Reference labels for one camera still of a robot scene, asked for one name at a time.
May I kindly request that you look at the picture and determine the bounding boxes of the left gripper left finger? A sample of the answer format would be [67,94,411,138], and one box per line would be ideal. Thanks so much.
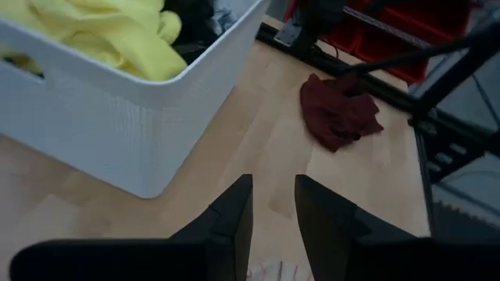
[170,174,254,281]

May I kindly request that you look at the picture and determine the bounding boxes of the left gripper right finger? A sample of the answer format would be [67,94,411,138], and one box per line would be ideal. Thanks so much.
[295,174,415,281]

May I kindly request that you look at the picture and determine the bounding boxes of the white pink-striped sock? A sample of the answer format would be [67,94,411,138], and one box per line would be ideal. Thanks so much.
[245,260,313,281]

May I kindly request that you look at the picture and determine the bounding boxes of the maroon garment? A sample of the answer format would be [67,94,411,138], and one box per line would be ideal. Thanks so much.
[299,72,384,153]

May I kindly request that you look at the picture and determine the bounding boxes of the dark navy garment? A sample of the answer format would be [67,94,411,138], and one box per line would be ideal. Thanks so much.
[162,0,223,66]

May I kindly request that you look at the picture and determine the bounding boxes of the dark blue denim jeans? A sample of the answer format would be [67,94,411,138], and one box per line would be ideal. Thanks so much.
[212,0,255,38]

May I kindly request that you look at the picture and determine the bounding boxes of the yellow garment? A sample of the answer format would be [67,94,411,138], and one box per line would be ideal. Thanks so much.
[0,0,188,82]

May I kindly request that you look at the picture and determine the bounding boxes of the white plastic laundry basket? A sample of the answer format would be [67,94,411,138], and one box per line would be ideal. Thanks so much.
[0,0,271,200]

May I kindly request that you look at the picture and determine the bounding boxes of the red storage bins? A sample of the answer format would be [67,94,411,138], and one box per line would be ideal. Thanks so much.
[283,0,474,85]

